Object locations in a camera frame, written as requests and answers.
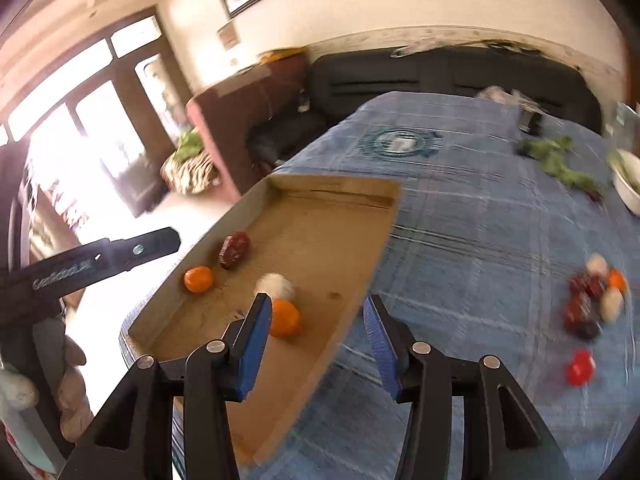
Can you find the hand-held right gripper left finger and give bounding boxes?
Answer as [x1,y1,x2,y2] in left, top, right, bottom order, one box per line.
[57,292,273,480]

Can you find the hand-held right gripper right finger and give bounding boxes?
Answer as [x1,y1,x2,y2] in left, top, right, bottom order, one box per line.
[363,294,583,480]

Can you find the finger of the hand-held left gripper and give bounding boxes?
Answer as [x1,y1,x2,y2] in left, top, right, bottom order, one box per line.
[96,227,181,277]

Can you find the shallow cardboard tray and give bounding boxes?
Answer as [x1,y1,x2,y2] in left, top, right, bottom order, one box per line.
[120,174,403,467]

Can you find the red tomato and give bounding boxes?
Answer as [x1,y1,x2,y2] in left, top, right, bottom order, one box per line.
[566,350,596,387]

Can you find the person's left hand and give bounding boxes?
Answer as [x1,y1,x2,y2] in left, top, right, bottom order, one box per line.
[55,332,96,445]

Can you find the green cloth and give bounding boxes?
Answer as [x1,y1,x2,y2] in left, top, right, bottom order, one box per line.
[175,129,206,161]

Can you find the blue plaid tablecloth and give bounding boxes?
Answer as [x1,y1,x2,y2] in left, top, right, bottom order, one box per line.
[119,91,640,480]

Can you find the dark wooden glass door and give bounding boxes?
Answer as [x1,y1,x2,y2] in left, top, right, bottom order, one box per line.
[0,5,195,218]

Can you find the brown armchair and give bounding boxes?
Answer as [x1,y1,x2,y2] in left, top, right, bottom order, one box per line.
[186,54,312,202]

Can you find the yellow packet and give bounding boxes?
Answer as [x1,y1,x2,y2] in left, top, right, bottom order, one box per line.
[259,47,307,64]

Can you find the green leafy stems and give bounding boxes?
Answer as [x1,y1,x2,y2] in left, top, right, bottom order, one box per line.
[516,136,605,202]

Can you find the small black clip device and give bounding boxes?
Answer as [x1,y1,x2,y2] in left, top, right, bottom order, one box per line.
[517,107,544,136]

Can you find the black leather sofa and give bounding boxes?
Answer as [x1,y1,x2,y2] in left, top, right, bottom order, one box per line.
[245,49,603,171]

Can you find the white bowl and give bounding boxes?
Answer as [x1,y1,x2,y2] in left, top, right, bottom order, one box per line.
[607,148,640,217]

